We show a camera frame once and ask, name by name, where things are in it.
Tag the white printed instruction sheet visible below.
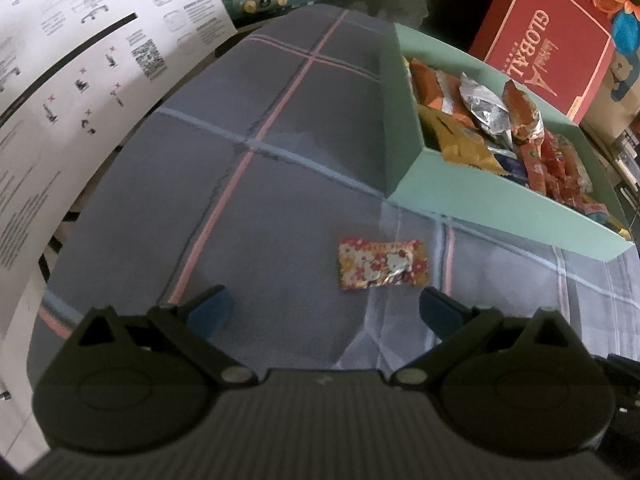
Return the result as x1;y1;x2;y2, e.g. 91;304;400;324
1;0;234;465

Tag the red Global cardboard box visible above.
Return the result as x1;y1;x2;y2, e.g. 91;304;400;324
469;0;615;124

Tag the orange sausage snack packet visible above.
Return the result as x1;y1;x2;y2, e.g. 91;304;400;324
520;140;547;196

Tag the silver purple snack bag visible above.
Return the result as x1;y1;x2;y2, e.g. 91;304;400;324
459;73;513;150

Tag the orange noodle snack bag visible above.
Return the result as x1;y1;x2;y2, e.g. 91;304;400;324
502;79;544;145

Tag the red rainbow candy bag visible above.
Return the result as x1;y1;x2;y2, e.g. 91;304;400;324
541;130;585;214

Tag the orange silver snack packet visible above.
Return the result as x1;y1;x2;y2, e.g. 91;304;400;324
409;58;477;130

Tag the clear cake bar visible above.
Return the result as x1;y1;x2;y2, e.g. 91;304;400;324
558;136;593;194

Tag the mint green cardboard box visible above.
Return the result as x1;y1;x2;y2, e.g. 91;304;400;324
381;24;634;262

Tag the Hello Kitty candy packet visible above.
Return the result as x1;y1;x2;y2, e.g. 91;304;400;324
338;237;428;290

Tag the brown gold chocolate packet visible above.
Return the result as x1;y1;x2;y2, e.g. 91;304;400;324
418;105;509;177

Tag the blue white biscuit packet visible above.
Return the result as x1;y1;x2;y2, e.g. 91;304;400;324
487;146;528;186

